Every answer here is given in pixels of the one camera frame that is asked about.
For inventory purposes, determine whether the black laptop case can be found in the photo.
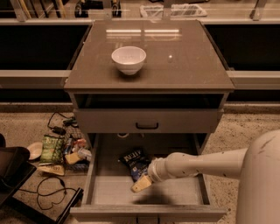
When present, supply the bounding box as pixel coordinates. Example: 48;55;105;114
0;147;36;207

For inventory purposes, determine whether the white paper plate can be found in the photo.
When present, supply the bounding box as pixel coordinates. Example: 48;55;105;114
27;142;43;160

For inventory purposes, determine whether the wire basket of snacks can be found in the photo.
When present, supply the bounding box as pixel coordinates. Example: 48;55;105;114
62;126;89;172

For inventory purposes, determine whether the white tray in background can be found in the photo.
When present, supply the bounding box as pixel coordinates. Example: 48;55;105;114
139;3;207;18

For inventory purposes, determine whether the closed upper drawer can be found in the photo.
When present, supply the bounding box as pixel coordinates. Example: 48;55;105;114
73;108;223;133

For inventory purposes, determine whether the black floor cable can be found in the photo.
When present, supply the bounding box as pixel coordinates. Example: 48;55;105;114
17;176;78;211

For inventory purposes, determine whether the grey drawer cabinet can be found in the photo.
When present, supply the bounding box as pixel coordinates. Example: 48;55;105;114
63;19;235;224

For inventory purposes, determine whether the white ceramic bowl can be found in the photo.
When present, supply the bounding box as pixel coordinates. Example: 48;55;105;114
111;46;146;75

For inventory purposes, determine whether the yellow sponge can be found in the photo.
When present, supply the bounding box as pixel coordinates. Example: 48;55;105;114
65;152;82;165

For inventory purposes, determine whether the open middle drawer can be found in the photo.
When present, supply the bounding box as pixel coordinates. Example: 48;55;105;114
71;133;226;224

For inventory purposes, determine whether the black power adapter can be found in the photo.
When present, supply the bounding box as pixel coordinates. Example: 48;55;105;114
52;126;67;136

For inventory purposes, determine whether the green chip bag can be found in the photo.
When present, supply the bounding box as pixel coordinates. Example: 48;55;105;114
39;135;64;165

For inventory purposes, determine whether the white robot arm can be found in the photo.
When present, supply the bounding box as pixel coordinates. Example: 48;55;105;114
131;129;280;224

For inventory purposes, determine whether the tan snack bag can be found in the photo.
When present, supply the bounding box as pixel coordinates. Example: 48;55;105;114
38;164;65;176

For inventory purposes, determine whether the blue chip bag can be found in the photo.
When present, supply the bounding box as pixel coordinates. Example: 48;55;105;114
118;147;151;182

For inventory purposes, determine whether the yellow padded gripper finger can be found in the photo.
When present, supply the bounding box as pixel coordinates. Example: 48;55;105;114
131;175;152;193

